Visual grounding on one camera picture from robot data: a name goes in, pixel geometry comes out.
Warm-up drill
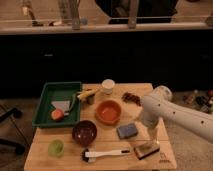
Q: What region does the white dish brush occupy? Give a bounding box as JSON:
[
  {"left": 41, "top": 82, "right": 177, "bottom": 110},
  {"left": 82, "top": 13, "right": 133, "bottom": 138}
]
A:
[{"left": 81, "top": 149, "right": 130, "bottom": 162}]

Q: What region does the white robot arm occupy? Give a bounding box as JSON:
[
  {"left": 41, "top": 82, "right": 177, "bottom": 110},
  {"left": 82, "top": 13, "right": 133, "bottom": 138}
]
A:
[{"left": 140, "top": 86, "right": 213, "bottom": 143}]

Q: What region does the orange toy carrot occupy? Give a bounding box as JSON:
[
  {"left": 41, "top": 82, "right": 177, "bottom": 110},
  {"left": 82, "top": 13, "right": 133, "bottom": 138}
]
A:
[{"left": 51, "top": 109, "right": 64, "bottom": 121}]

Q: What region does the dark brown grape bunch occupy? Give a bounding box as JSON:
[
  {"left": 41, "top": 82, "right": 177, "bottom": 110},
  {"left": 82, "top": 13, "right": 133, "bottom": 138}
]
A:
[{"left": 122, "top": 92, "right": 141, "bottom": 106}]

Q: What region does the small green cup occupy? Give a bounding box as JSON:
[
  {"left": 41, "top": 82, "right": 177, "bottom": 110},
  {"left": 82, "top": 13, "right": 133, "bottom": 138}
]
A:
[{"left": 48, "top": 139, "right": 64, "bottom": 157}]

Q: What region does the wooden block brush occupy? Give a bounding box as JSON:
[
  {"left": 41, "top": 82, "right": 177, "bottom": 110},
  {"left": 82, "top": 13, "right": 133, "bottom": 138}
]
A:
[{"left": 133, "top": 141, "right": 160, "bottom": 160}]

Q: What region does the green plastic tray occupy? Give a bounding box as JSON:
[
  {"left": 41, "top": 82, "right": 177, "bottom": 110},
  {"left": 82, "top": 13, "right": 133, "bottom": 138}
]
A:
[{"left": 32, "top": 82, "right": 82, "bottom": 128}]

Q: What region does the orange bowl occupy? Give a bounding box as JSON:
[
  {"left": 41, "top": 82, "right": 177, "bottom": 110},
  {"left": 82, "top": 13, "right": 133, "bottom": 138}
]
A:
[{"left": 95, "top": 100, "right": 122, "bottom": 125}]

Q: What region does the black office chair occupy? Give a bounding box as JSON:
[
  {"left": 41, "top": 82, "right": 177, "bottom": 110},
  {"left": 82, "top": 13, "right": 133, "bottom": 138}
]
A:
[{"left": 0, "top": 104, "right": 27, "bottom": 155}]

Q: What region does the blue sponge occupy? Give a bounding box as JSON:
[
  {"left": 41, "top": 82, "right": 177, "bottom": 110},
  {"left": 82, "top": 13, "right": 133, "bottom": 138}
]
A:
[{"left": 117, "top": 123, "right": 138, "bottom": 139}]

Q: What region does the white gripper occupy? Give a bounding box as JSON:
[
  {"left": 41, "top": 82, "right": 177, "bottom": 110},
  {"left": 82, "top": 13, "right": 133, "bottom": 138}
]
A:
[{"left": 139, "top": 110, "right": 160, "bottom": 142}]

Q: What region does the white paper cup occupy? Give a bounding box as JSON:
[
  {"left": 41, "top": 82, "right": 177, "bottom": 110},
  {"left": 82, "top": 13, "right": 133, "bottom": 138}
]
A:
[{"left": 101, "top": 79, "right": 115, "bottom": 94}]

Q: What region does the grey cloth piece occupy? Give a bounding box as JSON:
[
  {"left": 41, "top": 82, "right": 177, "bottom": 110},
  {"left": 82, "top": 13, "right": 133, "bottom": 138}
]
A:
[{"left": 51, "top": 100, "right": 70, "bottom": 112}]

